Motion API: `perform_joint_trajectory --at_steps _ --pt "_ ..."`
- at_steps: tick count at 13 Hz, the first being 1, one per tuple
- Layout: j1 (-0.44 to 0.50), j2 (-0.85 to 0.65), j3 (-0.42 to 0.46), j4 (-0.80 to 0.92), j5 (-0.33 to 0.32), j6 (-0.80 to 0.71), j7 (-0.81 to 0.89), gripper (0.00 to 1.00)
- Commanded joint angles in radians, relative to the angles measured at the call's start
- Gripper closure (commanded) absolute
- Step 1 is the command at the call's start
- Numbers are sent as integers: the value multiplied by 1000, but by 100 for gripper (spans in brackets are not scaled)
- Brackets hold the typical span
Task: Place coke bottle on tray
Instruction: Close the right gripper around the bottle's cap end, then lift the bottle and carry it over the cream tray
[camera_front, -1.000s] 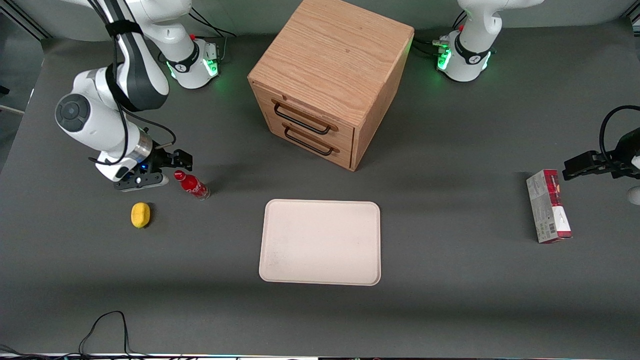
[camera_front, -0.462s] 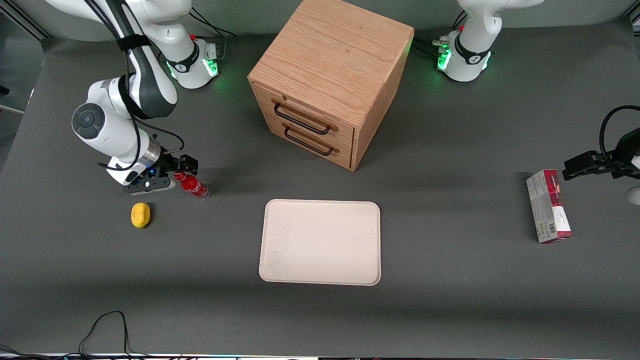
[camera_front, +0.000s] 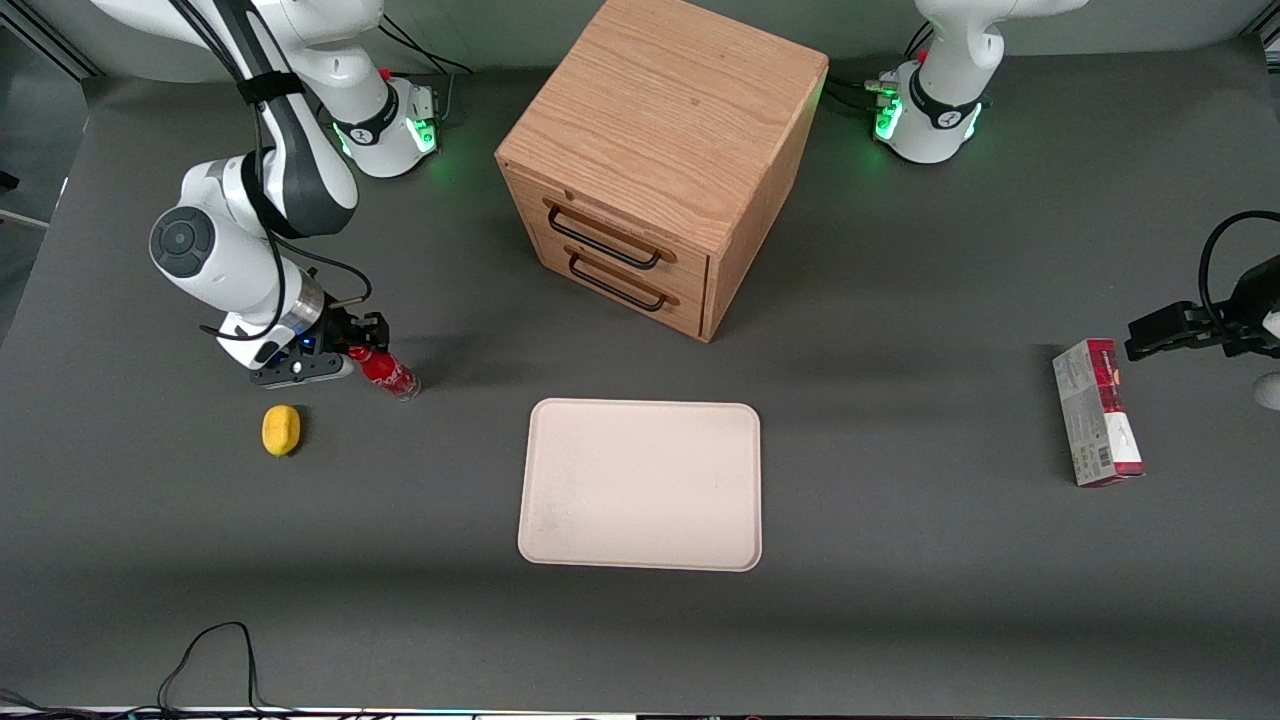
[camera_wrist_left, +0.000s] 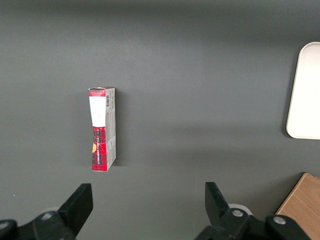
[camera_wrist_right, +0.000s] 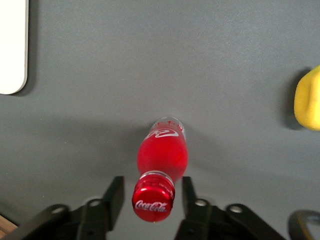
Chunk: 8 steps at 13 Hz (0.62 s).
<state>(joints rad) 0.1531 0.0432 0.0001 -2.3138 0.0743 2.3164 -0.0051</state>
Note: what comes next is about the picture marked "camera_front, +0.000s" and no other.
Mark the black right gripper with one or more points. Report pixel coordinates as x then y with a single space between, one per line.
340 327

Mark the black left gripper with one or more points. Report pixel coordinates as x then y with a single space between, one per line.
1243 330

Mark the red coke bottle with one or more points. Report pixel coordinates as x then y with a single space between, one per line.
390 375

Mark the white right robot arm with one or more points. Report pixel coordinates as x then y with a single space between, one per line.
300 185

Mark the beige rectangular tray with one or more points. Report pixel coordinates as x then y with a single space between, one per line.
640 485

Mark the red and white carton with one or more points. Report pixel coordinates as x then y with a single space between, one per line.
1100 420

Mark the yellow lemon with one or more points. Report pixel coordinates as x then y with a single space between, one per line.
281 430

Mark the wooden drawer front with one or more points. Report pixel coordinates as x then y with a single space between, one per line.
600 215
620 300

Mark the wooden drawer cabinet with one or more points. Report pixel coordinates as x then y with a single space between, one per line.
660 110

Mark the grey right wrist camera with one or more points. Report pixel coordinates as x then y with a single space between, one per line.
300 370

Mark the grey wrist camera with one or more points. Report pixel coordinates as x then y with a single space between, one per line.
300 370
1270 390

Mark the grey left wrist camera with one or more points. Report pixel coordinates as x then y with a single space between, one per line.
1270 390

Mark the dark metal frame rail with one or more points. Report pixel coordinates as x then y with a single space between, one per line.
70 60

